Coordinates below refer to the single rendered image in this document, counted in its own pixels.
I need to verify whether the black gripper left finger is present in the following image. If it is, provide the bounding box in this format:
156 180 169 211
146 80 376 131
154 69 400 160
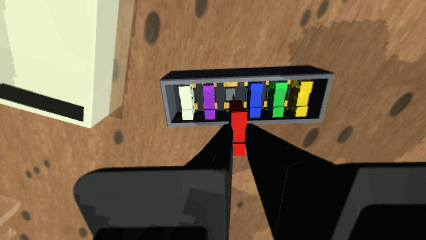
73 124 233 240

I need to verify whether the purple fuse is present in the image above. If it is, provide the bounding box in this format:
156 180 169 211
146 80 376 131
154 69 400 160
203 83 215 119

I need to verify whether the blue fuse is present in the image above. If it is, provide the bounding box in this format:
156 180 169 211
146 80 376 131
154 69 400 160
246 81 263 118

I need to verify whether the red fuse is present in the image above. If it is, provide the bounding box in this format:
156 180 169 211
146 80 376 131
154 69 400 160
229 94 247 156

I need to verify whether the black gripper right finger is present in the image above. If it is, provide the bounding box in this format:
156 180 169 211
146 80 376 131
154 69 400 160
245 124 426 240

